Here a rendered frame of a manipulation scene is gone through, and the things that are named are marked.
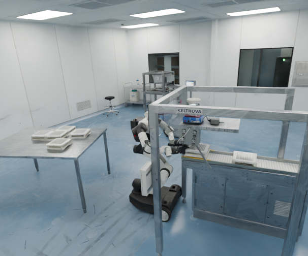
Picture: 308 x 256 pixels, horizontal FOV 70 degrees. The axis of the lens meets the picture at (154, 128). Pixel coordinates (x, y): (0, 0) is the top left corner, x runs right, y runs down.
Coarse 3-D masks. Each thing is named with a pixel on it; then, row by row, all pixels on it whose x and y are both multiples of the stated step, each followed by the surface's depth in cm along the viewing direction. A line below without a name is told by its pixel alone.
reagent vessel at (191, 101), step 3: (189, 99) 244; (192, 99) 244; (195, 99) 243; (198, 99) 242; (189, 102) 240; (192, 102) 238; (195, 102) 237; (198, 102) 238; (192, 105) 239; (195, 105) 239; (198, 105) 240
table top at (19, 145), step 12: (24, 132) 375; (36, 132) 372; (96, 132) 359; (0, 144) 326; (12, 144) 324; (24, 144) 322; (36, 144) 320; (72, 144) 314; (84, 144) 313; (0, 156) 291; (12, 156) 288; (24, 156) 285; (36, 156) 283; (48, 156) 280; (60, 156) 278; (72, 156) 277
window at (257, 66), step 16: (256, 48) 639; (272, 48) 618; (288, 48) 599; (240, 64) 675; (256, 64) 652; (272, 64) 629; (288, 64) 609; (240, 80) 689; (256, 80) 665; (272, 80) 641; (288, 80) 620
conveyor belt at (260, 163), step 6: (192, 156) 266; (210, 156) 264; (216, 156) 263; (222, 156) 263; (228, 156) 262; (228, 162) 249; (258, 162) 246; (264, 162) 246; (270, 162) 245; (276, 162) 245; (282, 162) 244; (246, 168) 236; (270, 168) 233; (276, 168) 232; (282, 168) 232; (288, 168) 231; (294, 168) 231; (288, 174) 221
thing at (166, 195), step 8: (136, 184) 310; (136, 192) 313; (168, 192) 310; (176, 192) 310; (136, 200) 302; (144, 200) 299; (152, 200) 298; (168, 200) 294; (176, 200) 307; (144, 208) 297; (152, 208) 291; (168, 208) 281
